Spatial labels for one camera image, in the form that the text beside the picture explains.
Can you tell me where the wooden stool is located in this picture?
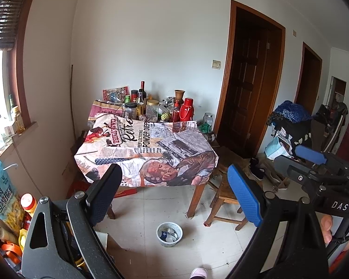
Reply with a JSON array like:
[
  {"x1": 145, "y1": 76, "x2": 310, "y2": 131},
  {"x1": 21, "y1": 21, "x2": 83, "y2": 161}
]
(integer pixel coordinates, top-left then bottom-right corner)
[
  {"x1": 205, "y1": 163, "x2": 265, "y2": 231},
  {"x1": 212, "y1": 144, "x2": 245, "y2": 178}
]

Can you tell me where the red thermos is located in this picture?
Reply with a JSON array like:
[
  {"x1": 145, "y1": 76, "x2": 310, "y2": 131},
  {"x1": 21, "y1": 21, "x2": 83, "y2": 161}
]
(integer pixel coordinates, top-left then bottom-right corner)
[{"x1": 179, "y1": 97, "x2": 194, "y2": 122}]

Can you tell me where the person's right hand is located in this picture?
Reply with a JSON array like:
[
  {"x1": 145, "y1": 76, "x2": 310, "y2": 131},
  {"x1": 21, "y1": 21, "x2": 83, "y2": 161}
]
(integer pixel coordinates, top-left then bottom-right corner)
[{"x1": 320, "y1": 214, "x2": 334, "y2": 245}]

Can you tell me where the light blue plastic bag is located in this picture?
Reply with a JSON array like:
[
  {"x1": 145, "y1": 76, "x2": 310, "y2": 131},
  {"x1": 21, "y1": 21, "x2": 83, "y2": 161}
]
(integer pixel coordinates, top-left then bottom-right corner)
[{"x1": 265, "y1": 136, "x2": 293, "y2": 160}]

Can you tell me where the red sauce bottle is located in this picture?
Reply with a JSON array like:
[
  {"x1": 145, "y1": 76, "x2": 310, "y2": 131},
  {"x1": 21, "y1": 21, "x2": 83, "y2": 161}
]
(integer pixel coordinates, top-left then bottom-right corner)
[{"x1": 171, "y1": 101, "x2": 181, "y2": 123}]

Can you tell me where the bamboo window blind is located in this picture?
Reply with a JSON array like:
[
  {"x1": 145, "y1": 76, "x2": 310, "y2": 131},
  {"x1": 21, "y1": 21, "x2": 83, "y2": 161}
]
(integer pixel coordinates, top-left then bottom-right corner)
[{"x1": 0, "y1": 0, "x2": 37, "y2": 50}]

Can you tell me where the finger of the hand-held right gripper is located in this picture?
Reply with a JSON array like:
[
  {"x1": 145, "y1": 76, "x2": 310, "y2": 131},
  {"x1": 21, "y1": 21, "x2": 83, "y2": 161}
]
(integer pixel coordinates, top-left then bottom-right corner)
[
  {"x1": 295, "y1": 145, "x2": 349, "y2": 176},
  {"x1": 273, "y1": 155, "x2": 339, "y2": 190}
]

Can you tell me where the white framed doorway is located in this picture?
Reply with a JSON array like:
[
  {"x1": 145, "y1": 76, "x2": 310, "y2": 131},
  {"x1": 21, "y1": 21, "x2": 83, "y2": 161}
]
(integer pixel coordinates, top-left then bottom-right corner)
[{"x1": 329, "y1": 76, "x2": 347, "y2": 108}]

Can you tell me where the red cardboard box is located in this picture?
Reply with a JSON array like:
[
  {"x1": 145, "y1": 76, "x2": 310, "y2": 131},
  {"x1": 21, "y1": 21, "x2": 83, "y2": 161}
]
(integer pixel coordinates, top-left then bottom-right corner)
[{"x1": 115, "y1": 186, "x2": 138, "y2": 197}]

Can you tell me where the pink slipper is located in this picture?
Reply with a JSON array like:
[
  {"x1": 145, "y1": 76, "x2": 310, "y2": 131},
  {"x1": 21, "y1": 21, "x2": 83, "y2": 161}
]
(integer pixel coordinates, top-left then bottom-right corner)
[{"x1": 190, "y1": 267, "x2": 208, "y2": 279}]

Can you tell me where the burgundy printed bag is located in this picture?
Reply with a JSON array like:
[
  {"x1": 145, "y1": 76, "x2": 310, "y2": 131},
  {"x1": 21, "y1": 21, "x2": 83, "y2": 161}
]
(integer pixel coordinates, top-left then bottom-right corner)
[{"x1": 88, "y1": 100, "x2": 125, "y2": 123}]

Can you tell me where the clear liquor bottle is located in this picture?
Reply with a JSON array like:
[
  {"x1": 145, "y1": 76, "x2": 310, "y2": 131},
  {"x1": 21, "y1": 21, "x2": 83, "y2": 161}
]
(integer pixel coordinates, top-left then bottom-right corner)
[{"x1": 136, "y1": 90, "x2": 146, "y2": 115}]

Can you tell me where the black lid glass jar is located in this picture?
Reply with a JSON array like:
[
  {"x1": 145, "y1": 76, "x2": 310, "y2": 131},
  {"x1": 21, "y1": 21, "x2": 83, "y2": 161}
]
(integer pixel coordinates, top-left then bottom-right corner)
[{"x1": 124, "y1": 102, "x2": 138, "y2": 120}]

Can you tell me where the wooden window frame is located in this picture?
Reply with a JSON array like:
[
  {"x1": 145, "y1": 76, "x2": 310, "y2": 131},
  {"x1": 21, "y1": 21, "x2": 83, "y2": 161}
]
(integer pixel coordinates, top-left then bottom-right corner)
[{"x1": 13, "y1": 0, "x2": 43, "y2": 136}]

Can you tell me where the green glass bottle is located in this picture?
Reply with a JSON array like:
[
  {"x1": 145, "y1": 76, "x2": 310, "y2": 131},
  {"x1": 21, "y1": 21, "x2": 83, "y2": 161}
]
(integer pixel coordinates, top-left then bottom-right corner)
[{"x1": 8, "y1": 94, "x2": 18, "y2": 117}]

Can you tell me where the blue snack bag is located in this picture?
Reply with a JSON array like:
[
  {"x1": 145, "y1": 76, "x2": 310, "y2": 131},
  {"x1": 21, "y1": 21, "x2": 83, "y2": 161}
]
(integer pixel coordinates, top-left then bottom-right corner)
[{"x1": 0, "y1": 159, "x2": 21, "y2": 233}]

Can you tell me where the dark wooden door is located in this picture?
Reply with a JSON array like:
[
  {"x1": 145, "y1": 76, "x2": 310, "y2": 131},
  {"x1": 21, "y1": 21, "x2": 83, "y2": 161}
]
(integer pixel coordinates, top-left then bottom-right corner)
[{"x1": 214, "y1": 0, "x2": 286, "y2": 159}]

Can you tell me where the black bag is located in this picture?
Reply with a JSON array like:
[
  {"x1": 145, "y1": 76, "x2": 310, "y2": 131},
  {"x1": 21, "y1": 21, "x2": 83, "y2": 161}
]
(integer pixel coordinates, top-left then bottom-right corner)
[{"x1": 276, "y1": 120, "x2": 312, "y2": 149}]

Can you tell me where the black shoe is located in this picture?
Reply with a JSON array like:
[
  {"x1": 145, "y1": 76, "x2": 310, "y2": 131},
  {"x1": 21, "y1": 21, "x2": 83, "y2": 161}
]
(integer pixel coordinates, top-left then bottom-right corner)
[{"x1": 248, "y1": 158, "x2": 265, "y2": 181}]

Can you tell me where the white bowl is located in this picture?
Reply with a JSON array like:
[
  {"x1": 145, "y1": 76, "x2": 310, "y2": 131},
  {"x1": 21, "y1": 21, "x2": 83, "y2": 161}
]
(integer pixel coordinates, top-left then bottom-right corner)
[{"x1": 156, "y1": 222, "x2": 183, "y2": 247}]

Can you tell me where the colourful snack packet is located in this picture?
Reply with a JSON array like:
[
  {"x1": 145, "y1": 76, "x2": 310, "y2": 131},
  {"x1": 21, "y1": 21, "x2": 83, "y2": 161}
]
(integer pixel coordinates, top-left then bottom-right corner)
[{"x1": 102, "y1": 86, "x2": 130, "y2": 103}]

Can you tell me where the white cardboard box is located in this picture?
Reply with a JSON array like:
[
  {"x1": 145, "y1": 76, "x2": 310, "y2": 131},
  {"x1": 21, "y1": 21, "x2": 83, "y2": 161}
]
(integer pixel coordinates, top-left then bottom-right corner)
[{"x1": 94, "y1": 232, "x2": 109, "y2": 250}]

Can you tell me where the table with printed cloth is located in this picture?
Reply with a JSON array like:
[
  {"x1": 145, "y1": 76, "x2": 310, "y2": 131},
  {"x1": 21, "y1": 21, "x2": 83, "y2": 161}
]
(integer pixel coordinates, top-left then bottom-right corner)
[{"x1": 74, "y1": 113, "x2": 219, "y2": 188}]

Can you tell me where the yellow oil bottle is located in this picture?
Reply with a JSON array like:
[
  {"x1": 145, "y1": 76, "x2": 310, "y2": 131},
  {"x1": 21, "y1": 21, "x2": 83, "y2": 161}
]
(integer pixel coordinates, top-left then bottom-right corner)
[{"x1": 12, "y1": 106, "x2": 25, "y2": 134}]

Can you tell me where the orange strap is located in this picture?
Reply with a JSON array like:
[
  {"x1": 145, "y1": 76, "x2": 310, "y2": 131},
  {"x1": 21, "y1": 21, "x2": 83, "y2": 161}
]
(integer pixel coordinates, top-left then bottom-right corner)
[{"x1": 0, "y1": 242, "x2": 21, "y2": 265}]

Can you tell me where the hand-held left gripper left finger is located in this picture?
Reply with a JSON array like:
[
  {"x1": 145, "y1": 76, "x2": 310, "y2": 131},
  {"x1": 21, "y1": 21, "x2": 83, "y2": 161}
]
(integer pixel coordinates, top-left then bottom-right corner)
[{"x1": 21, "y1": 163, "x2": 124, "y2": 279}]

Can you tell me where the yellow lid glass jar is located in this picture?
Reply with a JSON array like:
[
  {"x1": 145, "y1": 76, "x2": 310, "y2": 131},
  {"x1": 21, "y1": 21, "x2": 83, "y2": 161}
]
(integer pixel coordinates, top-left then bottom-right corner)
[{"x1": 145, "y1": 100, "x2": 159, "y2": 122}]

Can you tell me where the dark wine bottle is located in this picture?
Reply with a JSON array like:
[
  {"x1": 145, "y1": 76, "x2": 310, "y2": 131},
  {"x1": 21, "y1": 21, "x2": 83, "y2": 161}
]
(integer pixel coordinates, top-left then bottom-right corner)
[{"x1": 138, "y1": 81, "x2": 147, "y2": 103}]

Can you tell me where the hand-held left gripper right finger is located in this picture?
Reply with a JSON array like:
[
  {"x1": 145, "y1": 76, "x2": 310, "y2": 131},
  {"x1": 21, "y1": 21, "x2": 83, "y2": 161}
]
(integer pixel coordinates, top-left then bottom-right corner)
[{"x1": 225, "y1": 163, "x2": 330, "y2": 279}]

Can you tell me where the wooden doorway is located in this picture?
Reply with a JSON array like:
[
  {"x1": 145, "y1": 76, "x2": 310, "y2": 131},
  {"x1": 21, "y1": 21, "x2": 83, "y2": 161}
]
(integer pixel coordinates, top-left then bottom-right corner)
[{"x1": 294, "y1": 42, "x2": 323, "y2": 117}]

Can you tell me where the blue lace cloth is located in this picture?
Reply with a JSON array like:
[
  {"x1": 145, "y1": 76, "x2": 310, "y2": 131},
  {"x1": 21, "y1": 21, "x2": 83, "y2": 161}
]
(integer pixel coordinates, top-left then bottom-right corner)
[{"x1": 272, "y1": 100, "x2": 312, "y2": 124}]

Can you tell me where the orange cap bottle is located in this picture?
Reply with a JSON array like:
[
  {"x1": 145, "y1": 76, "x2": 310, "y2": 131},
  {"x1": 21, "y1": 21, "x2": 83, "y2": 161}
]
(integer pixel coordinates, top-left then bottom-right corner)
[{"x1": 20, "y1": 193, "x2": 37, "y2": 218}]

